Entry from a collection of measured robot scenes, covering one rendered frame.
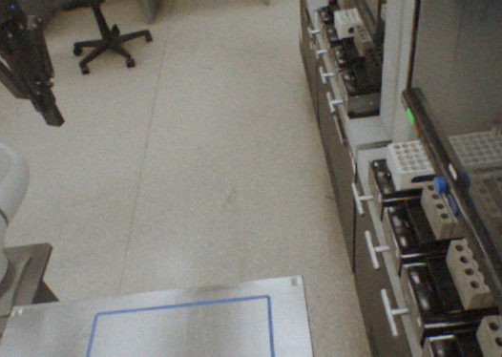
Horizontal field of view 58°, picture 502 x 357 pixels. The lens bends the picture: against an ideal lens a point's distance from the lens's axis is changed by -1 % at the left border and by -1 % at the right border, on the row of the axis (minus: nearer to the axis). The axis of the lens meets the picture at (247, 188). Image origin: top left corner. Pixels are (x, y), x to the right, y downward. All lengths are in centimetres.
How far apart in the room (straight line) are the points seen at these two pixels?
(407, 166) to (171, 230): 136
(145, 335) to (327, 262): 115
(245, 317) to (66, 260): 150
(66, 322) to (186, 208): 133
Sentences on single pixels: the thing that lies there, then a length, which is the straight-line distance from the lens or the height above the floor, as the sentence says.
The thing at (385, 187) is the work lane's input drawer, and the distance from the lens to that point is 107.
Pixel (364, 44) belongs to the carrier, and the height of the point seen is 87.
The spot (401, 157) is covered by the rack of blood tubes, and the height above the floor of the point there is 86.
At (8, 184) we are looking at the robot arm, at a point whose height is 88.
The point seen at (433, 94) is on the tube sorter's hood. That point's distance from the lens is 90.
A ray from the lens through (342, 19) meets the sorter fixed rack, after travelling 164.
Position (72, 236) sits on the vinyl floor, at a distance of 237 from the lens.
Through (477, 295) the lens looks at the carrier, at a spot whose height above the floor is 88.
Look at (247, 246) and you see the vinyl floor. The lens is 202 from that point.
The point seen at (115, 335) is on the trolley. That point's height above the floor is 82.
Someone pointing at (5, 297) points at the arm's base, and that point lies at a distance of 126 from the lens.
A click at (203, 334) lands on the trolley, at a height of 82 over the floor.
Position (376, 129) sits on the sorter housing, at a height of 73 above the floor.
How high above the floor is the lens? 158
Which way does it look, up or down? 45 degrees down
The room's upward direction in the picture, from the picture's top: 12 degrees counter-clockwise
